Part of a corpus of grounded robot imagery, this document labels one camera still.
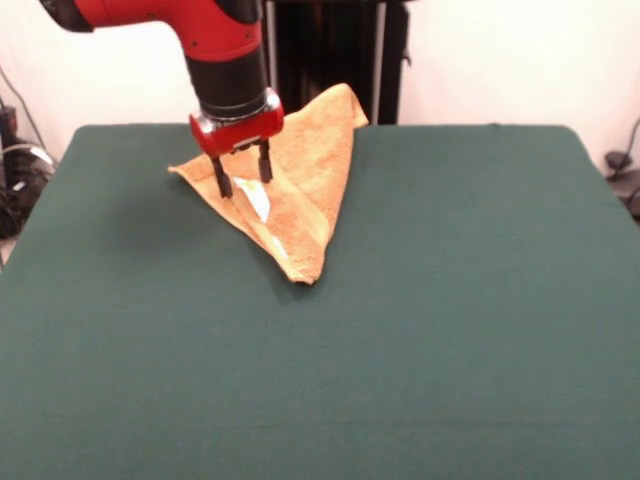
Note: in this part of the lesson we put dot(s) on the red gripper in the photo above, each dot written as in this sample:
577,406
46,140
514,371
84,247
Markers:
240,132

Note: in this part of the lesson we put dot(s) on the orange terry towel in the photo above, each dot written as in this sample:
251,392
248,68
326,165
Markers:
315,175

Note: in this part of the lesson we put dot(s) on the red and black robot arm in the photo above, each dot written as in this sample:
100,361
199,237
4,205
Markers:
220,40

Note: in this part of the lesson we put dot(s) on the dark green table cloth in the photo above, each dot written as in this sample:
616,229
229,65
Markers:
150,350

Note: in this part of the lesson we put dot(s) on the black floor equipment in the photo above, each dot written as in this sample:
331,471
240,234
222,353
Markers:
20,200

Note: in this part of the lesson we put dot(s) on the black round device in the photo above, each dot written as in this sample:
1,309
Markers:
625,187

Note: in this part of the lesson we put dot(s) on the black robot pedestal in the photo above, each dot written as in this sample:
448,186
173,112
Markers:
340,50

